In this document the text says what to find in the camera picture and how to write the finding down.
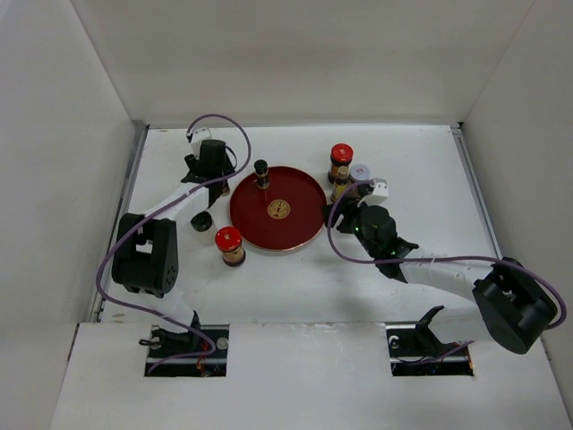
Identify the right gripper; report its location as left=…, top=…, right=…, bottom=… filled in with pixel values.
left=321, top=193, right=380, bottom=258

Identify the black cap spice bottle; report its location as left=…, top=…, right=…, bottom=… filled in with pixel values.
left=253, top=159, right=269, bottom=190

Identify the white lid sauce jar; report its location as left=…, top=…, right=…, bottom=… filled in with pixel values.
left=349, top=163, right=371, bottom=184

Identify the yellow label brown bottle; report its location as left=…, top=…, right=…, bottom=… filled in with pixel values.
left=330, top=166, right=349, bottom=202

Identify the white shaker black cap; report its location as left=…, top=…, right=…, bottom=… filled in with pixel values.
left=190, top=211, right=216, bottom=246

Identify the red lid jar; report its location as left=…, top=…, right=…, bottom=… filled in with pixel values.
left=328, top=143, right=354, bottom=184
left=215, top=226, right=246, bottom=267

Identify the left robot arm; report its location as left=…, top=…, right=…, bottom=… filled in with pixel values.
left=112, top=138, right=235, bottom=299

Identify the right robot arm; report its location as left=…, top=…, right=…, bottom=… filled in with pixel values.
left=322, top=201, right=567, bottom=355

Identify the red round tray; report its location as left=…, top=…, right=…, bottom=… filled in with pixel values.
left=229, top=166, right=327, bottom=252

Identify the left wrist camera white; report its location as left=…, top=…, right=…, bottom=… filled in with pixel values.
left=186, top=127, right=212, bottom=159

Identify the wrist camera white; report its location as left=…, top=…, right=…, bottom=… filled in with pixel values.
left=186, top=127, right=212, bottom=159
left=359, top=178, right=389, bottom=206

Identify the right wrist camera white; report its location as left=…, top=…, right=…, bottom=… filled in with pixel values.
left=359, top=178, right=389, bottom=206

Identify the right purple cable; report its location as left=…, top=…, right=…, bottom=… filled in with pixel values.
left=326, top=178, right=568, bottom=328

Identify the left metal rail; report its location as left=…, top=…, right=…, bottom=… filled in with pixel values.
left=87, top=119, right=150, bottom=323

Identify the metal rail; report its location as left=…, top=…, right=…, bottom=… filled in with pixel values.
left=450, top=123, right=502, bottom=259
left=87, top=119, right=150, bottom=323

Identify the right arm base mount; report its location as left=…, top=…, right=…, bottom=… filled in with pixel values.
left=385, top=305, right=474, bottom=377

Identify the right metal rail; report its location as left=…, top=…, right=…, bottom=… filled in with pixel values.
left=450, top=123, right=502, bottom=259

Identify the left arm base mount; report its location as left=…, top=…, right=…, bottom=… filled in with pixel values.
left=139, top=325, right=230, bottom=378

